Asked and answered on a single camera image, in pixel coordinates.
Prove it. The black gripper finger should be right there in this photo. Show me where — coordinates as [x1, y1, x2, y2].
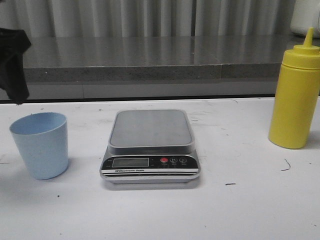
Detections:
[0, 28, 31, 105]

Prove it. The light blue plastic cup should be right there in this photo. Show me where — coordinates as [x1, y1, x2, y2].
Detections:
[9, 112, 69, 180]

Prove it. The yellow squeeze bottle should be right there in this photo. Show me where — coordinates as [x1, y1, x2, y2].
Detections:
[268, 27, 320, 149]

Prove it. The silver digital kitchen scale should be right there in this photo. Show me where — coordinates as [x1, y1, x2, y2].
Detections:
[99, 109, 201, 184]

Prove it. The grey stone counter ledge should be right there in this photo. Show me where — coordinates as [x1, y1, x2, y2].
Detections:
[23, 34, 304, 102]

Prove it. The white appliance in background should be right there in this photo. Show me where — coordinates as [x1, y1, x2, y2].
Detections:
[290, 0, 320, 39]

